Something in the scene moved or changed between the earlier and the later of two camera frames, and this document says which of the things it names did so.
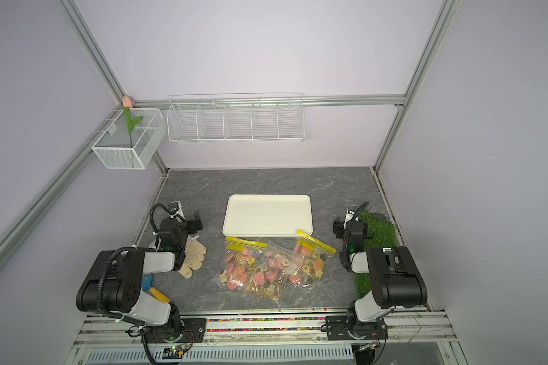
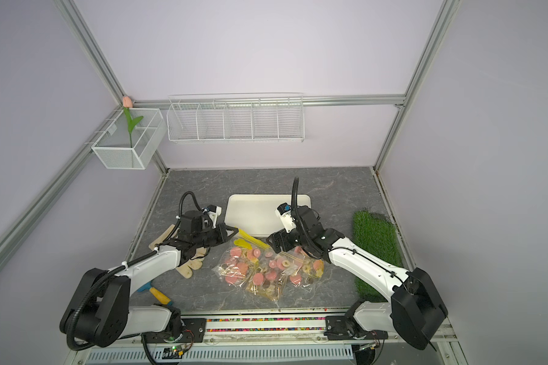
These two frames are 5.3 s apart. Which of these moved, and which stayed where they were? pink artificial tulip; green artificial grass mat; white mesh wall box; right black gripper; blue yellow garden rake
Moved: right black gripper
Stayed: blue yellow garden rake; green artificial grass mat; white mesh wall box; pink artificial tulip
